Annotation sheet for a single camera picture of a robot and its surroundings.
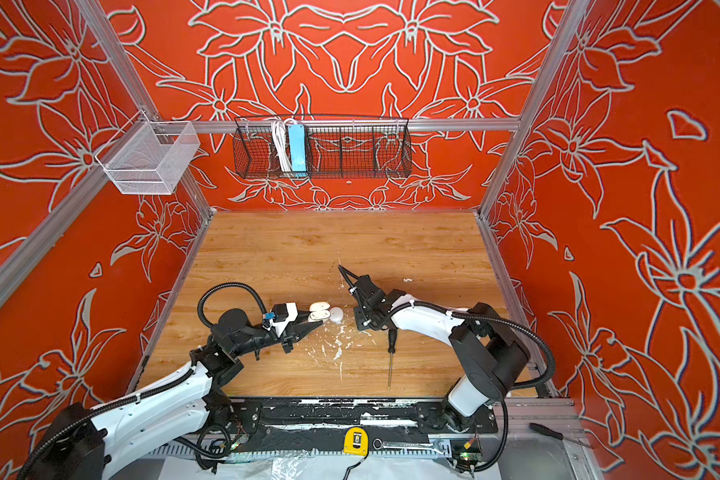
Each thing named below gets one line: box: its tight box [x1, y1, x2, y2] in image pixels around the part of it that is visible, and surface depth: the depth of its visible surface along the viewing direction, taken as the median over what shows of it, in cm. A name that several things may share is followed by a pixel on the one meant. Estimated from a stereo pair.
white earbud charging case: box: [308, 301, 344, 325], surface depth 70 cm
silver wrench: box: [372, 439, 446, 450], surface depth 71 cm
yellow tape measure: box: [343, 426, 369, 457], surface depth 70 cm
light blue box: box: [288, 124, 307, 172], surface depth 92 cm
